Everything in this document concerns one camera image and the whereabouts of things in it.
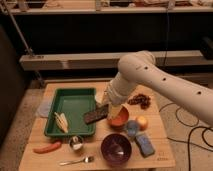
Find bunch of dark grapes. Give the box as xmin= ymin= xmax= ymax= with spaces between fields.
xmin=127 ymin=94 xmax=151 ymax=109

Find clear plastic bag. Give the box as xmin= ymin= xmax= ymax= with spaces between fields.
xmin=36 ymin=100 xmax=51 ymax=118

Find corn cob with husk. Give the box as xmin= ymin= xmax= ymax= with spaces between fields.
xmin=55 ymin=113 xmax=68 ymax=133

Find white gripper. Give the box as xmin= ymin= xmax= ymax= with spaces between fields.
xmin=101 ymin=97 xmax=122 ymax=119

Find green plastic tray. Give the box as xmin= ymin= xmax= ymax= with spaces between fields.
xmin=44 ymin=88 xmax=96 ymax=137

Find dark chalkboard eraser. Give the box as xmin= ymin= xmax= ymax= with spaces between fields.
xmin=84 ymin=105 xmax=108 ymax=124

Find silver fork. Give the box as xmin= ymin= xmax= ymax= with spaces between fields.
xmin=59 ymin=156 xmax=94 ymax=166

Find metal shelf rack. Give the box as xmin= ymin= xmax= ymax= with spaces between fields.
xmin=0 ymin=0 xmax=213 ymax=84

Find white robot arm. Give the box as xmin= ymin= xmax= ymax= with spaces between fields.
xmin=106 ymin=51 xmax=213 ymax=127

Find black floor cables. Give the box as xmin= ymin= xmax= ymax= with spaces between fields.
xmin=159 ymin=101 xmax=213 ymax=171

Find orange carrot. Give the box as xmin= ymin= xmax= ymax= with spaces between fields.
xmin=33 ymin=141 xmax=62 ymax=154

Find peach apple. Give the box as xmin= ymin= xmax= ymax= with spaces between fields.
xmin=136 ymin=116 xmax=148 ymax=131

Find purple bowl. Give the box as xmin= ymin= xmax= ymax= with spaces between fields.
xmin=101 ymin=133 xmax=132 ymax=167

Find orange bowl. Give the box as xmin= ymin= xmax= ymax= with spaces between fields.
xmin=107 ymin=107 xmax=129 ymax=128

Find blue sponge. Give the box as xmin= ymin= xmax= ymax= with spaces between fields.
xmin=135 ymin=134 xmax=155 ymax=157

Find blue plastic cup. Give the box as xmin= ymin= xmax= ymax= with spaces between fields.
xmin=125 ymin=120 xmax=140 ymax=138

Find small metal cup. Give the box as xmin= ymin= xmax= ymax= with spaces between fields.
xmin=69 ymin=136 xmax=83 ymax=151

